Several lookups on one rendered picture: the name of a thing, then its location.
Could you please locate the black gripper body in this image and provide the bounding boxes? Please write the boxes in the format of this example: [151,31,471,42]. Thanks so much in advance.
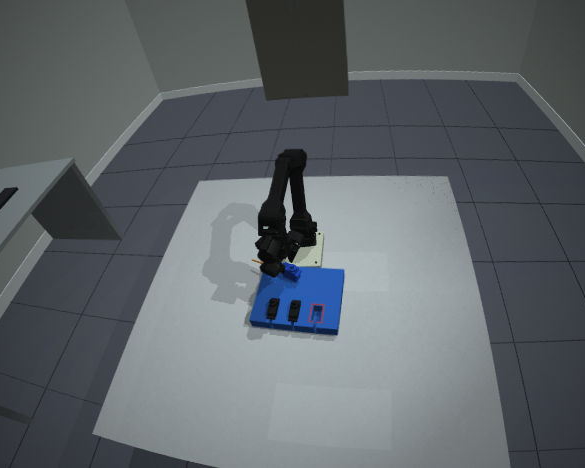
[260,230,305,278]

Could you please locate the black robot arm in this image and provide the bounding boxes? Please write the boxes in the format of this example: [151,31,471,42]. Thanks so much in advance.
[255,149,318,264]

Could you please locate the blue micro servo with orange cable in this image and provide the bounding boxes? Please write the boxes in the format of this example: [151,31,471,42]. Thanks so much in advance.
[252,259,302,283]

